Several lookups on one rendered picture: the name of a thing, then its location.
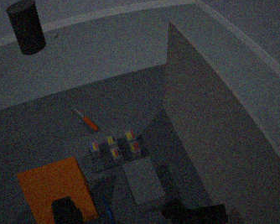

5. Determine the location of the red-handled screwdriver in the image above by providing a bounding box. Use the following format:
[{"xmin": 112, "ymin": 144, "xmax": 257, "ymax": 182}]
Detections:
[{"xmin": 74, "ymin": 108, "xmax": 99, "ymax": 131}]

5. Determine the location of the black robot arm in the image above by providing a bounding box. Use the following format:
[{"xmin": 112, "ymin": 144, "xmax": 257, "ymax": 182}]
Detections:
[{"xmin": 51, "ymin": 196, "xmax": 228, "ymax": 224}]

